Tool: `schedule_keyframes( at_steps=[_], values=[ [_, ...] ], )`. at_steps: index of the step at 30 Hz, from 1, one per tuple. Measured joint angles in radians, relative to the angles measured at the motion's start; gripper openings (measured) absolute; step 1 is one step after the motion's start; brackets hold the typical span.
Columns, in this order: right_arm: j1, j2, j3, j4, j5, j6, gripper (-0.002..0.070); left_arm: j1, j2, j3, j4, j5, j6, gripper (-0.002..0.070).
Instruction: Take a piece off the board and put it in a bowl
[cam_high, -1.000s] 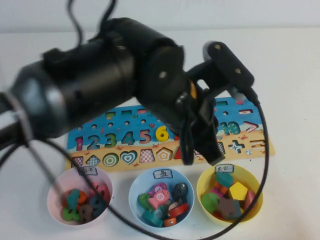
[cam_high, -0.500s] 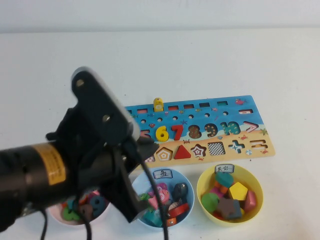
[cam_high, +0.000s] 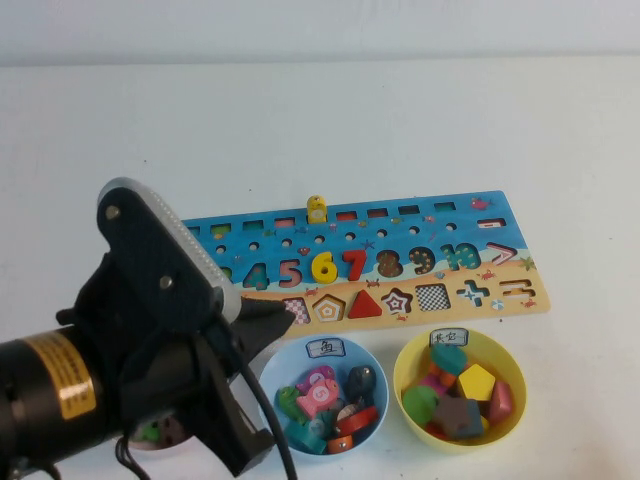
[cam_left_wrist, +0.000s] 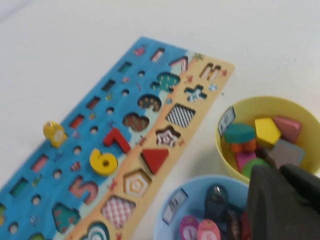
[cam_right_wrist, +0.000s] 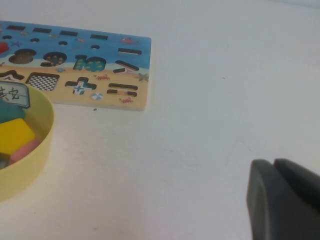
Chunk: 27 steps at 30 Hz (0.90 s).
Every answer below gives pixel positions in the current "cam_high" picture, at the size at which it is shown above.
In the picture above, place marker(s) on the blue plastic bowl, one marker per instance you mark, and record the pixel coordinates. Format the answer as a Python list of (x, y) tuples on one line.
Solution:
[(290, 367)]

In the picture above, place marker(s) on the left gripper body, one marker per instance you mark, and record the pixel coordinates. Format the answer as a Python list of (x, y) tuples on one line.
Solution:
[(175, 385)]

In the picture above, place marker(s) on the green number piece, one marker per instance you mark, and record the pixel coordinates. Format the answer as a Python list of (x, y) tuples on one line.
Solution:
[(150, 431)]

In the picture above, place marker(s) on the yellow fish piece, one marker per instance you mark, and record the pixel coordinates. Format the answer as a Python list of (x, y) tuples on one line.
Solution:
[(316, 210)]

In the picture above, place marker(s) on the pink angle sign piece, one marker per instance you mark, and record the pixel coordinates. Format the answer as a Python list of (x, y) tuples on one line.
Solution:
[(434, 385)]

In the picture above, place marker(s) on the red triangle block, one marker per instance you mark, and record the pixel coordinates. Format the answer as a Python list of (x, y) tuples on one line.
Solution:
[(365, 305)]

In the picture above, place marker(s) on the red shape block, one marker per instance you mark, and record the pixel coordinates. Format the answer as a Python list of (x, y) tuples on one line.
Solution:
[(436, 431)]

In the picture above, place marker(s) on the brown star block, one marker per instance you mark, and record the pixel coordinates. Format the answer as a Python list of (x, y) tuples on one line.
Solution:
[(456, 416)]

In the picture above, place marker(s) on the teal heart block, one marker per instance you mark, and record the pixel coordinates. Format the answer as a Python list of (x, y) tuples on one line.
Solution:
[(449, 357)]

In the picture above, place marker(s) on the brown number eight piece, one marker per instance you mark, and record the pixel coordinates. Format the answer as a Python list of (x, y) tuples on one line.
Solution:
[(172, 430)]

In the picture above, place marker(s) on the white label marked 鱼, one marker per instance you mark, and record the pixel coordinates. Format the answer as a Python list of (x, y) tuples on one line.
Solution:
[(326, 348)]

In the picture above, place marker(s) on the white label marked 其它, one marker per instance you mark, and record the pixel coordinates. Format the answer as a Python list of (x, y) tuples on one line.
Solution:
[(450, 337)]

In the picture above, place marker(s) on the orange fish piece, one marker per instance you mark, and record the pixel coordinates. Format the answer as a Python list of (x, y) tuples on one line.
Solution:
[(341, 444)]

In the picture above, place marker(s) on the pink fish marked five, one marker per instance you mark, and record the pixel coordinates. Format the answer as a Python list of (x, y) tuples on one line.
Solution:
[(316, 397)]

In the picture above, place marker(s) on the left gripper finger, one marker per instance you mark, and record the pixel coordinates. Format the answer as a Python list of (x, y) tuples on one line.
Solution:
[(235, 430), (265, 325)]

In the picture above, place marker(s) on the green circle block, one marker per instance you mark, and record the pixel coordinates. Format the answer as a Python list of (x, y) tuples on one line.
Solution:
[(420, 405)]

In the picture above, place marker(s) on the yellow plastic bowl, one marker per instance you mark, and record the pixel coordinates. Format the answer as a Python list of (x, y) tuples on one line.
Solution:
[(505, 360)]

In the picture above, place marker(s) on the yellow pentagon block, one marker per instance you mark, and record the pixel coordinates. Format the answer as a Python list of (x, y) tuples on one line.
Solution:
[(476, 382)]

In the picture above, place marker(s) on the yellow number six piece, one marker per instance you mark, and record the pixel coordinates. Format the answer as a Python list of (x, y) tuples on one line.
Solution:
[(324, 269)]

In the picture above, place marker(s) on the pink plastic bowl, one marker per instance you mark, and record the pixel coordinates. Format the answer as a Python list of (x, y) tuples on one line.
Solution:
[(165, 446)]

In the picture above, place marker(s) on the teal fish piece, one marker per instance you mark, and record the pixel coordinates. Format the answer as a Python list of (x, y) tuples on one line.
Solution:
[(302, 439)]

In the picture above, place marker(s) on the magenta fish piece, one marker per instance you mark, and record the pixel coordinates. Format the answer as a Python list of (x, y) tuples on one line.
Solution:
[(312, 376)]

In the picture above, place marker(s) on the green fish piece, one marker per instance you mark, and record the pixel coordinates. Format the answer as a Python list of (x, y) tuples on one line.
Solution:
[(289, 400)]

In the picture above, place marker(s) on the red number seven piece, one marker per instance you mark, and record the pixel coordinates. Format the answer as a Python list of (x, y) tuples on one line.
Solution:
[(356, 265)]

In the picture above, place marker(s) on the black fish piece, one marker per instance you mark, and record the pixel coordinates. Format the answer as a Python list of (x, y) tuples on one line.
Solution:
[(360, 382)]

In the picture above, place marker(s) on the pink trapezoid block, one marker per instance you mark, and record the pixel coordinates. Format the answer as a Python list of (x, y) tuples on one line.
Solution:
[(502, 404)]

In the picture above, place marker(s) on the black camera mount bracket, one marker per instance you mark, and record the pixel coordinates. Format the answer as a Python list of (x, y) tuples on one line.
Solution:
[(100, 305)]

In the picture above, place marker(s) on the red fish piece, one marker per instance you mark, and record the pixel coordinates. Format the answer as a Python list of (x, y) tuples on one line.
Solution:
[(357, 421)]

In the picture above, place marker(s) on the ocean print wooden puzzle board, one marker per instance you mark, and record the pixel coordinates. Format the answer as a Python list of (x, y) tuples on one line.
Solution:
[(434, 236)]

